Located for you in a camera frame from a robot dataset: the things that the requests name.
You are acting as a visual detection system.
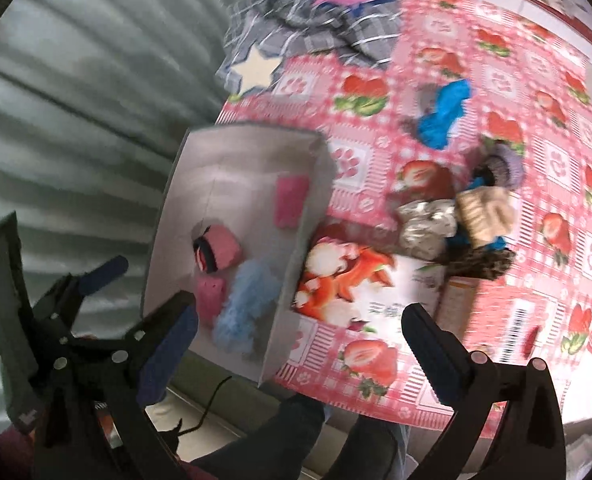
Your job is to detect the grey plaid star cloth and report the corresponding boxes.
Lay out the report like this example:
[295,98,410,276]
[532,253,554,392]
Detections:
[215,0,404,96]

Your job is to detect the person's left forearm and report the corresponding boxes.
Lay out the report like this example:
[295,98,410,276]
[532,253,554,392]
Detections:
[0,427,39,480]

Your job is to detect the flat mushroom print box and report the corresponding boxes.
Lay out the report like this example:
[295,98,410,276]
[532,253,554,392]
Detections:
[291,225,449,331]

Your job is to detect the pink sponge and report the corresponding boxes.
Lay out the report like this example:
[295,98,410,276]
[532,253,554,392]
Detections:
[273,174,311,231]

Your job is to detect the light blue fluffy cloth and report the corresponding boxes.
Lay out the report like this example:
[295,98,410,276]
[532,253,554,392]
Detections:
[212,259,283,358]

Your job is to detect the pink fluffy cloth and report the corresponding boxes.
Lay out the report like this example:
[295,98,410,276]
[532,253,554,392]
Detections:
[195,276,227,328]

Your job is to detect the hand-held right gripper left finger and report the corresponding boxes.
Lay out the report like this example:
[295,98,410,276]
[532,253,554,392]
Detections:
[31,290,199,480]

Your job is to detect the leopard print cloth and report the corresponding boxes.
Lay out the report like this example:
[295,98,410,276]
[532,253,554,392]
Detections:
[433,246,516,281]

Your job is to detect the beige knit glove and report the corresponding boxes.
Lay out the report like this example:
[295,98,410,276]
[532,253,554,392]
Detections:
[456,186,516,248]

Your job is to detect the strawberry print tablecloth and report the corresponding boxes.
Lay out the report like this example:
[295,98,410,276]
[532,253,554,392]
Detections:
[216,0,592,436]

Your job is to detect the purple knit sock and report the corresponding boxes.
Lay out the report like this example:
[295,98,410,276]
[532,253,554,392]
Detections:
[470,141,526,191]

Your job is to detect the grey cardboard box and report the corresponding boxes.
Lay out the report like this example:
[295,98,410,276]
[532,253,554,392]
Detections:
[141,122,337,388]

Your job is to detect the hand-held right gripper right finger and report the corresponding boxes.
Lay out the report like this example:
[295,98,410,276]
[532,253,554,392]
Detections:
[401,302,569,480]

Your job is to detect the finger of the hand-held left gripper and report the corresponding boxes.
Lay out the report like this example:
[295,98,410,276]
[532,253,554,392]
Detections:
[36,255,129,321]
[51,327,147,356]

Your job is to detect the pink patterned carton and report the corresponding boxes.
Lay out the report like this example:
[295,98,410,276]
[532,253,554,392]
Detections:
[433,275,561,361]

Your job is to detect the black cable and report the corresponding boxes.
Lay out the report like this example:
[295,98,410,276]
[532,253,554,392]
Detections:
[176,375,234,436]

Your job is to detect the pink sock with black band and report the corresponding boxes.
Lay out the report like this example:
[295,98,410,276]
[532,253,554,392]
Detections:
[191,224,244,276]

